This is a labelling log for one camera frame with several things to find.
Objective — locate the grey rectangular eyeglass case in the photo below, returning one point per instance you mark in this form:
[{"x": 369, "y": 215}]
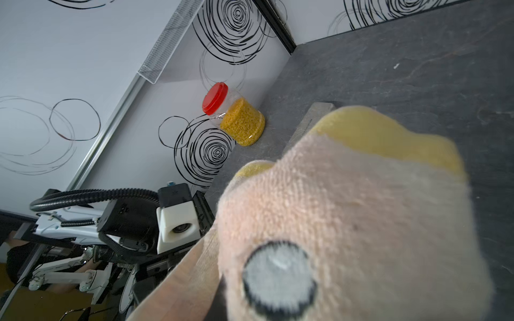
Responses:
[{"x": 314, "y": 114}]

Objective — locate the white mesh shelf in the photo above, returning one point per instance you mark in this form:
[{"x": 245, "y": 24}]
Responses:
[{"x": 170, "y": 38}]

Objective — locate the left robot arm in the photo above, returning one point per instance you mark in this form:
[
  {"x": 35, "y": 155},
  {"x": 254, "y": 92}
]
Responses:
[{"x": 117, "y": 229}]

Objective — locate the red lid yellow jar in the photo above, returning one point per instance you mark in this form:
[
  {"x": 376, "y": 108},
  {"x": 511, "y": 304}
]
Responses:
[{"x": 233, "y": 114}]

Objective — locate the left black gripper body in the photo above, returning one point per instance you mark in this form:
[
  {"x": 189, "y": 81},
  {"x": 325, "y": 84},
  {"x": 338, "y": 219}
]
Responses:
[{"x": 158, "y": 267}]

